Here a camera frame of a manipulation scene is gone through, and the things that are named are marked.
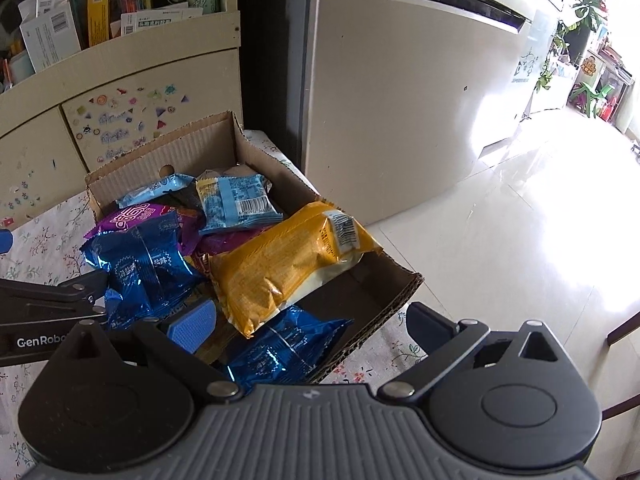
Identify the white refrigerator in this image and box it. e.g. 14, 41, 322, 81
300, 0, 533, 226

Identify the colourful toy shelf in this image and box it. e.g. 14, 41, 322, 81
570, 45, 636, 133

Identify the printed cardboard box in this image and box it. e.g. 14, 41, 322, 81
84, 110, 425, 386

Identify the green potted plant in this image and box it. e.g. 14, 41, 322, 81
537, 0, 608, 93

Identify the dark wooden chair frame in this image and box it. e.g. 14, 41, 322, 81
600, 310, 640, 480

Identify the long orange snack packet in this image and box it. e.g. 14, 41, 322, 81
210, 201, 383, 339

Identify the blue foil snack packet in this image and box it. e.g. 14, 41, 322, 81
220, 305, 353, 393
80, 210, 206, 331

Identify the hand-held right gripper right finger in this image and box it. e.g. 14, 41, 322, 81
377, 301, 576, 403

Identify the white and blue snack packet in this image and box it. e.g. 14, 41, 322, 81
116, 173, 196, 208

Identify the green plastic stool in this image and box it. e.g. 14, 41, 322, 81
572, 82, 613, 118

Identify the purple snack packet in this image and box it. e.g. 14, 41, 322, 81
82, 201, 273, 257

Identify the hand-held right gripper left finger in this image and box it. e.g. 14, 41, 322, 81
62, 296, 246, 403

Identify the orange box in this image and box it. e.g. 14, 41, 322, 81
87, 0, 112, 47

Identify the wooden cabinet with stickers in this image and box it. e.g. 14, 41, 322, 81
0, 0, 243, 231

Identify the small light blue snack packet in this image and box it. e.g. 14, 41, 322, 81
195, 172, 284, 236

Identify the large white medicine box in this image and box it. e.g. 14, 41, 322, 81
19, 0, 83, 73

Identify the white box with green print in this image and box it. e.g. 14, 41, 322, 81
120, 7, 203, 37

